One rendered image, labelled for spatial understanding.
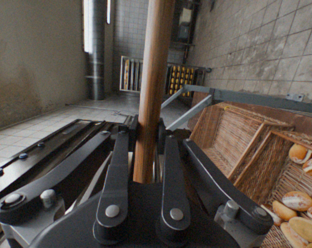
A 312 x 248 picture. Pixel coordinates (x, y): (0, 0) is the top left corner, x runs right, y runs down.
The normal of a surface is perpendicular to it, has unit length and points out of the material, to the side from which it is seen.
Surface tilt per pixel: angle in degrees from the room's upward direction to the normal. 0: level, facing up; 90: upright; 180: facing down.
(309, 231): 16
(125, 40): 90
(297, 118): 0
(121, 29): 90
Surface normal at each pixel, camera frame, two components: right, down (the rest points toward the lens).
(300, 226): -0.92, -0.22
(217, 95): 0.04, 0.33
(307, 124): -0.99, -0.10
